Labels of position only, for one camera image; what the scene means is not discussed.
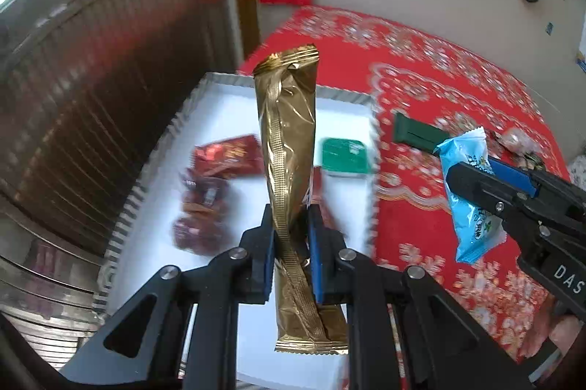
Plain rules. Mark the clear bag of nuts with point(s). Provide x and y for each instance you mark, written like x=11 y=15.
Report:
x=517 y=140

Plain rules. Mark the dark green snack packet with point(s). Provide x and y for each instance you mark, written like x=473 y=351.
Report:
x=412 y=133

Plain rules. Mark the white container with green lid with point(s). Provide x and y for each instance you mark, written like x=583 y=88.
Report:
x=345 y=156

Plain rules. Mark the light blue snack packet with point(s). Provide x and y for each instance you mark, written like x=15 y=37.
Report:
x=476 y=229

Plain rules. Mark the wooden slatted panel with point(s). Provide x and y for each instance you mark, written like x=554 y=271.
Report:
x=100 y=106

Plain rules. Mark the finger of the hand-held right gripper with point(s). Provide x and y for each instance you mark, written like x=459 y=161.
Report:
x=480 y=190
x=515 y=175

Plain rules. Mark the gold snack packet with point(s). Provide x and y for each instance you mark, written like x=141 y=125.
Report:
x=288 y=133

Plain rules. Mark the person's right hand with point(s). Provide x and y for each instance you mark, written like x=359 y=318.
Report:
x=563 y=332

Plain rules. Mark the red foil snack packet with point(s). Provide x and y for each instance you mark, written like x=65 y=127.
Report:
x=224 y=156

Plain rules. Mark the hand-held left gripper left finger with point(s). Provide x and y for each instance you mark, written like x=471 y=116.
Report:
x=268 y=255

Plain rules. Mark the dark label snack packet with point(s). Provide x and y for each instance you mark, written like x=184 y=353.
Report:
x=531 y=162

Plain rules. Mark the wall calendar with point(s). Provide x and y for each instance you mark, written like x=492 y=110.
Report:
x=581 y=62

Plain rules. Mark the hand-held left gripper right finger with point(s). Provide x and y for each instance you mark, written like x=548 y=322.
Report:
x=316 y=264

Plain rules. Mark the striped cardboard box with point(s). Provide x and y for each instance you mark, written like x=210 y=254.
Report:
x=219 y=119

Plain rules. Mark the clear bag of red dates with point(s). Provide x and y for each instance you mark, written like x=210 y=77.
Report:
x=197 y=211

